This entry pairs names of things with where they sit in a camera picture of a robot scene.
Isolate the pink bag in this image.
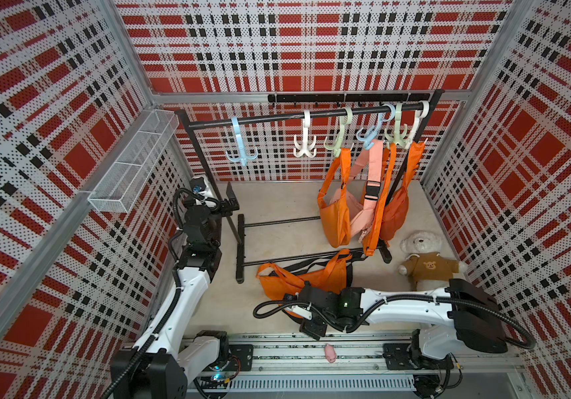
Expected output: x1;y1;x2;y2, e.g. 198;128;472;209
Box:
345;140;383;242

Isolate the orange bag with black trim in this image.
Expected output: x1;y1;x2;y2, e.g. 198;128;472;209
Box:
317;149;352;248

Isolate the light blue hook far left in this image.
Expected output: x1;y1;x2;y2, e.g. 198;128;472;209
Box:
225;117;258;167

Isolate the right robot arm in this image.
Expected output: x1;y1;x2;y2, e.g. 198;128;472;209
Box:
253;279;536;367

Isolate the black wall hook strip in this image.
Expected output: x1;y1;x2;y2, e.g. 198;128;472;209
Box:
267;92;432;104

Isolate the white wire mesh basket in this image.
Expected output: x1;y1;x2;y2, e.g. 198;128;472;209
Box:
88;110;178;214

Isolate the white teddy bear brown shirt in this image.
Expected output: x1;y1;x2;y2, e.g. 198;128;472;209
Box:
398;230;468;291

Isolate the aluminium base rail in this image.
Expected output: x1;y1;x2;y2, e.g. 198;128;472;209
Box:
180;331;516;395

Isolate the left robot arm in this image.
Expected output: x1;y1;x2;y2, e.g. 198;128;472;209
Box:
102;176;240;398

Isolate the white hook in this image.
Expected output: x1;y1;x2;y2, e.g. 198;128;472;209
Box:
404;101;430;150
293;110;317;158

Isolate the black garment rack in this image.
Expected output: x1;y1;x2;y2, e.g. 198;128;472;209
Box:
176;89;447;289

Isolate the small pink object on rail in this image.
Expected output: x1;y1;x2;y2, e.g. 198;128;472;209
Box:
324;343;337;363

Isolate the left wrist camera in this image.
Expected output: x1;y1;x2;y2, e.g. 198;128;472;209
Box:
189;175;216;199

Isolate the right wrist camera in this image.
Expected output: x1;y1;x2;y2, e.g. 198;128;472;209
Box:
285;305;313;320

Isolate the green hook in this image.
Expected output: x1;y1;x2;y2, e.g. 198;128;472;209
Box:
383;102;410;150
324;107;354;158

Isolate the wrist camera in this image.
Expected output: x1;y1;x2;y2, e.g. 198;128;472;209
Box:
189;175;216;199
285;305;313;320

